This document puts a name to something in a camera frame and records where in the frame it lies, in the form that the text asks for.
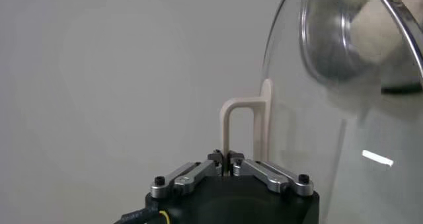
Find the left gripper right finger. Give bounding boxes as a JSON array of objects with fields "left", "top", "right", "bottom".
[{"left": 227, "top": 150, "right": 315, "bottom": 197}]

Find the perforated steel steamer basket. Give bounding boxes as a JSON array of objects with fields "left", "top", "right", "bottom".
[{"left": 299, "top": 0, "right": 423, "bottom": 91}]

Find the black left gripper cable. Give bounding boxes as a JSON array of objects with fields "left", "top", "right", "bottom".
[{"left": 114, "top": 207, "right": 171, "bottom": 224}]

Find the glass lid with cream handle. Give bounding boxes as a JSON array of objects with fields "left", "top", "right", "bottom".
[{"left": 219, "top": 0, "right": 423, "bottom": 224}]

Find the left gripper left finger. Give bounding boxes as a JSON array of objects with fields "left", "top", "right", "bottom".
[{"left": 150, "top": 149, "right": 223, "bottom": 199}]

